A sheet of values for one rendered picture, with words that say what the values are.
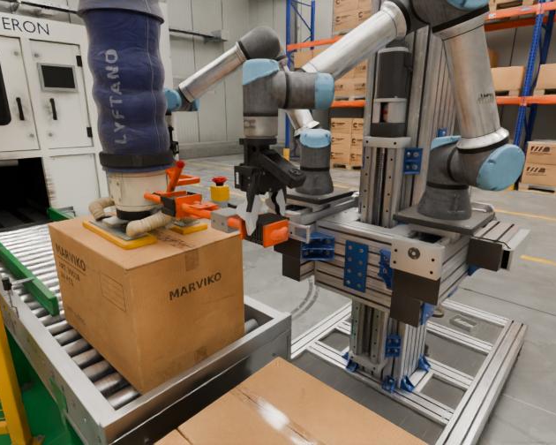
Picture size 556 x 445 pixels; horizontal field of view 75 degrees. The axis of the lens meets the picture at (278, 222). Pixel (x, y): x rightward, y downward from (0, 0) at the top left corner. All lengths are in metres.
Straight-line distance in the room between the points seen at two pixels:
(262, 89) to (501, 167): 0.60
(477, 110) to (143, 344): 1.04
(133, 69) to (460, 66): 0.85
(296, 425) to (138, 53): 1.11
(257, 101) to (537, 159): 7.18
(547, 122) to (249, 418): 8.54
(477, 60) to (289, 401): 0.99
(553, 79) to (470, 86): 6.83
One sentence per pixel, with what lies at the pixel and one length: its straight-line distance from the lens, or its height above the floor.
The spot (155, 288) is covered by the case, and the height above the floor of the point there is 0.87.
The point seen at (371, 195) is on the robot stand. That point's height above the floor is 1.04.
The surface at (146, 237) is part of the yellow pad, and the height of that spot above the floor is 0.97.
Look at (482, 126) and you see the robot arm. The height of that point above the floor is 1.30.
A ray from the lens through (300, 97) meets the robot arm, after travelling 0.79.
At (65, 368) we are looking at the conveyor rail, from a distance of 1.34.
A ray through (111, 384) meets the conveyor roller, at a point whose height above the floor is 0.54.
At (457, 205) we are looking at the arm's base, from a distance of 1.16.
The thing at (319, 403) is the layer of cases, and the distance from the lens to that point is 1.16.
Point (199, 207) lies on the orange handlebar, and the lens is 0.98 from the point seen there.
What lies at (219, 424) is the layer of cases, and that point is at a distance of 1.11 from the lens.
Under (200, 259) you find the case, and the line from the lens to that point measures 1.13.
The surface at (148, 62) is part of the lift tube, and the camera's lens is 1.21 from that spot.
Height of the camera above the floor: 1.33
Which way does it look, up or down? 17 degrees down
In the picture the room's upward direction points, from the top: straight up
